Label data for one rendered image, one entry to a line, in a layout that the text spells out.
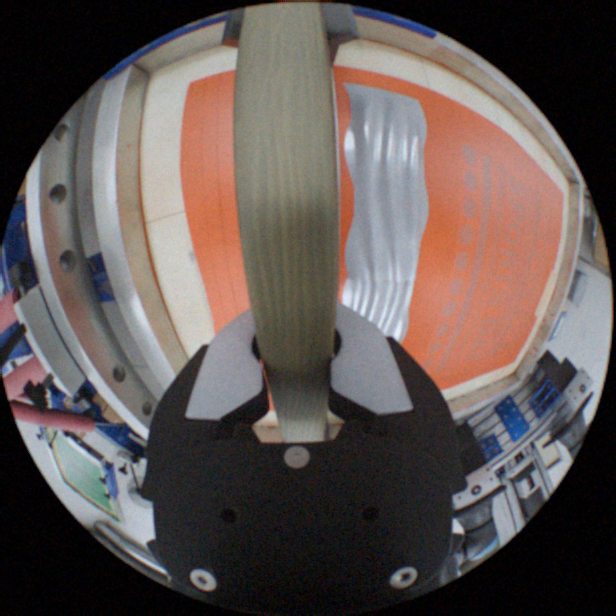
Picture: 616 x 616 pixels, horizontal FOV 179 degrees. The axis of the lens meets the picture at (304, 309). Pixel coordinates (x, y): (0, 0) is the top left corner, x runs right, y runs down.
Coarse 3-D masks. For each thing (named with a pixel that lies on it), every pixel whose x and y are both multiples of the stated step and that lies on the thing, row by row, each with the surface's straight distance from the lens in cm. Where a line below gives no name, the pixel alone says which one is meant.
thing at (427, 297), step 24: (216, 288) 19; (240, 288) 18; (432, 288) 22; (216, 312) 20; (240, 312) 19; (432, 312) 24; (528, 312) 47; (408, 336) 24; (528, 336) 57; (504, 360) 52; (456, 384) 41
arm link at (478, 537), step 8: (488, 528) 89; (496, 528) 94; (464, 536) 91; (472, 536) 89; (480, 536) 89; (488, 536) 90; (496, 536) 93; (464, 544) 89; (472, 544) 89; (480, 544) 90; (488, 544) 91; (496, 544) 95; (464, 552) 90; (472, 552) 91; (480, 552) 92; (488, 552) 93
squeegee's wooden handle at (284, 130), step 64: (256, 64) 7; (320, 64) 7; (256, 128) 6; (320, 128) 6; (256, 192) 6; (320, 192) 5; (256, 256) 6; (320, 256) 6; (256, 320) 7; (320, 320) 6; (320, 384) 9
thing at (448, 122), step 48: (192, 96) 22; (336, 96) 19; (432, 96) 24; (192, 144) 19; (432, 144) 21; (480, 144) 27; (192, 192) 18; (432, 192) 20; (192, 240) 18; (432, 240) 20
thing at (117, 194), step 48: (192, 48) 26; (432, 48) 27; (144, 96) 26; (96, 144) 24; (96, 192) 22; (576, 192) 61; (144, 240) 21; (576, 240) 58; (144, 288) 20; (144, 336) 22; (336, 432) 35
